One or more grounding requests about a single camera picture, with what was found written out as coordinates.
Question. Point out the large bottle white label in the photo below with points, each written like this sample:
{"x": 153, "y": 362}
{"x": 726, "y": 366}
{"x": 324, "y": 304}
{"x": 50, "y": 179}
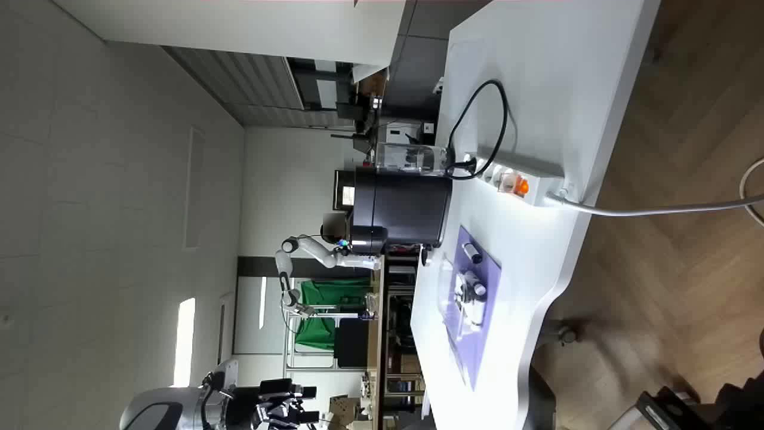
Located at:
{"x": 473, "y": 287}

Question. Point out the small white background robot arm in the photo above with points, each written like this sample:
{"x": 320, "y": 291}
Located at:
{"x": 319, "y": 252}

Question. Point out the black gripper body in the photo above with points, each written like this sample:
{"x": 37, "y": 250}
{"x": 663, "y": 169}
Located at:
{"x": 284, "y": 397}

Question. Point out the white power strip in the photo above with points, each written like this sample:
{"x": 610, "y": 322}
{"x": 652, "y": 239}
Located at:
{"x": 525, "y": 170}

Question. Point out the purple flat box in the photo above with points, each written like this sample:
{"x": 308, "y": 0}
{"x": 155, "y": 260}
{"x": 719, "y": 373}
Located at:
{"x": 485, "y": 350}

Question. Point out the small bottle dark cap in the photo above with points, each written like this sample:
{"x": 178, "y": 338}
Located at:
{"x": 473, "y": 252}

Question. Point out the black box under shelf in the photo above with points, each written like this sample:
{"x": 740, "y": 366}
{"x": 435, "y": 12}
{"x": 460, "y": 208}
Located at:
{"x": 351, "y": 346}

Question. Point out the cluttered equipment desk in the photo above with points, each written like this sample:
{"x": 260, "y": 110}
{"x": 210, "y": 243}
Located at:
{"x": 396, "y": 140}

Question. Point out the green cloth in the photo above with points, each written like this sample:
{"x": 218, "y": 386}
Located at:
{"x": 331, "y": 307}

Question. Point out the black chair base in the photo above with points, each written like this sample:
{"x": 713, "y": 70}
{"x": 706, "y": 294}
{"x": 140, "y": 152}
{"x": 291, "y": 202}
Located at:
{"x": 700, "y": 406}

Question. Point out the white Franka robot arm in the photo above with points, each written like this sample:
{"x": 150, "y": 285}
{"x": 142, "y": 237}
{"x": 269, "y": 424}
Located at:
{"x": 159, "y": 410}

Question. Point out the black power plug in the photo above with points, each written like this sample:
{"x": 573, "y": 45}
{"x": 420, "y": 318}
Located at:
{"x": 462, "y": 165}

